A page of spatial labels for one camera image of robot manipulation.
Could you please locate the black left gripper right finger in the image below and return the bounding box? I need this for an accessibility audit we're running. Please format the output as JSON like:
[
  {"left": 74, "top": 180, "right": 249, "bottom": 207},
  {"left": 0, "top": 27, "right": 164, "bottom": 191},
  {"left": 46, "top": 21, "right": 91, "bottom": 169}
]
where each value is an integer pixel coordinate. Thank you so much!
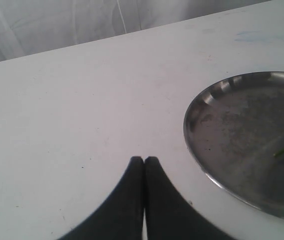
[{"left": 144, "top": 156, "right": 226, "bottom": 240}]

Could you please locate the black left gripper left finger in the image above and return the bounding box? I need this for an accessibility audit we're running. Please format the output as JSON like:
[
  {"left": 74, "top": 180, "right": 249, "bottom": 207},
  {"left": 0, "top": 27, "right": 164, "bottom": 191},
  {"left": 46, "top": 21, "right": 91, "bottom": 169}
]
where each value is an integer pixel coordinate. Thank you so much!
[{"left": 61, "top": 156, "right": 144, "bottom": 240}]

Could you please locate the round stainless steel plate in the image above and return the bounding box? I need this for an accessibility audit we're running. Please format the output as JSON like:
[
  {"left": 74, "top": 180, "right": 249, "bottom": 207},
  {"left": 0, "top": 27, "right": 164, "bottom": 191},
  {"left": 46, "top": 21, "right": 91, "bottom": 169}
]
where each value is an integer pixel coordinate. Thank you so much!
[{"left": 183, "top": 71, "right": 284, "bottom": 219}]

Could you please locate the white backdrop curtain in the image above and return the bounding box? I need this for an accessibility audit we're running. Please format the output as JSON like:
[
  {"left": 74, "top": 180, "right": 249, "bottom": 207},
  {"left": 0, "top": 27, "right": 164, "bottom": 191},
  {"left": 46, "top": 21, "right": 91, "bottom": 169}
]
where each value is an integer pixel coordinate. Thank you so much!
[{"left": 0, "top": 0, "right": 275, "bottom": 66}]

